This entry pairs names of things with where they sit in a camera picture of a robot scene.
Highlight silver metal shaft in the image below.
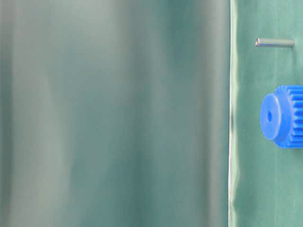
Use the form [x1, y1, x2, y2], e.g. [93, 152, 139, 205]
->
[255, 38, 295, 48]

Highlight blue plastic gear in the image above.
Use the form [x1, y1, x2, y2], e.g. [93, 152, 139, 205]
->
[260, 85, 303, 148]

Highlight green backdrop curtain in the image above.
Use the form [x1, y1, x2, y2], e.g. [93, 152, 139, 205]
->
[0, 0, 230, 227]

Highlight green table cloth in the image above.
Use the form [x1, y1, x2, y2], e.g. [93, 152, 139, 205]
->
[228, 0, 303, 227]

